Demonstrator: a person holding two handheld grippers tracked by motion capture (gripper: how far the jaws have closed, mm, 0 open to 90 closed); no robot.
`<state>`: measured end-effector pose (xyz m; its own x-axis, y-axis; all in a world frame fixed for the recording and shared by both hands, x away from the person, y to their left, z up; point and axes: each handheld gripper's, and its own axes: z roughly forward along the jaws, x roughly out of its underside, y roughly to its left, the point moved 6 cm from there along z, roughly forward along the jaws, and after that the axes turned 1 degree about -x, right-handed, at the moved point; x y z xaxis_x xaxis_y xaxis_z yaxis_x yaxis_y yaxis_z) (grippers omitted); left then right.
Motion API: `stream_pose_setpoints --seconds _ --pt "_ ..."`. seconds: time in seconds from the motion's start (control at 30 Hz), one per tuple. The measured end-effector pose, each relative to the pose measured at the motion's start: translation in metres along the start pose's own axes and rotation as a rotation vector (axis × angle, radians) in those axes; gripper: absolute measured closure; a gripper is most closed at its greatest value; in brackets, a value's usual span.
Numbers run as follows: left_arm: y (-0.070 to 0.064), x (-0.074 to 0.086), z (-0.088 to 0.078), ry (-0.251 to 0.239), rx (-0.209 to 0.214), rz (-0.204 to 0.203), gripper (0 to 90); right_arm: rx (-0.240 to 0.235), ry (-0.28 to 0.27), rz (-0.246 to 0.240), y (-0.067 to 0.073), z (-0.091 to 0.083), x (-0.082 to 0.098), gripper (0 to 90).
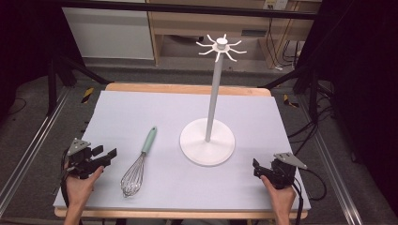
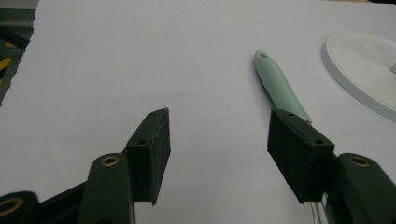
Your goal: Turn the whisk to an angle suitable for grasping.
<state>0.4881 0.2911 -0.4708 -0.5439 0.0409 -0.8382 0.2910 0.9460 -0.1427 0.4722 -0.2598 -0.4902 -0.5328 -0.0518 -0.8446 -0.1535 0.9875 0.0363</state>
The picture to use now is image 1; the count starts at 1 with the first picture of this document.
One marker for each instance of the wooden table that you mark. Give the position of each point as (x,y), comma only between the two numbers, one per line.
(187,89)

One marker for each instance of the wooden desk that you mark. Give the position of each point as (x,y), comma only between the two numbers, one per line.
(194,23)

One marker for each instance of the metal floor rail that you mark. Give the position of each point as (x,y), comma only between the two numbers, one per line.
(34,143)
(331,168)

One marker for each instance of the white cabinet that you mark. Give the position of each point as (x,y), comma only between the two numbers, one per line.
(109,34)

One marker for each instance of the yellow black floor tape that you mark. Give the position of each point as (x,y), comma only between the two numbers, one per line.
(88,95)
(290,102)

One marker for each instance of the white power strip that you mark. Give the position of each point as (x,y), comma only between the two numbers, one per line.
(275,4)

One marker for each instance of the black curtain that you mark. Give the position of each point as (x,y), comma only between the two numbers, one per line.
(22,47)
(366,93)

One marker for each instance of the person's left hand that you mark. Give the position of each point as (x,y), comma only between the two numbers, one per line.
(78,189)

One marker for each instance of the white hook stand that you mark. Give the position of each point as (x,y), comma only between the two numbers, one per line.
(208,146)

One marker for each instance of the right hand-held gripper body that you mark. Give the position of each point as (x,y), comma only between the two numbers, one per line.
(283,173)

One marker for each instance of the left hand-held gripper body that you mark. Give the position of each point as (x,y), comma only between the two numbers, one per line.
(82,162)

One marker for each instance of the person's right hand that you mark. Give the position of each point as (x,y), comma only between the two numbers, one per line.
(283,200)

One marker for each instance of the lavender table mat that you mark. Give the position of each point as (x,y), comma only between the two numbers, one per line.
(175,109)

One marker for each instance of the black metal frame bar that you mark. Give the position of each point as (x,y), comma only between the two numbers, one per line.
(187,7)

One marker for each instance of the black metal stand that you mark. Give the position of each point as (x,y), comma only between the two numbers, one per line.
(308,78)
(59,72)

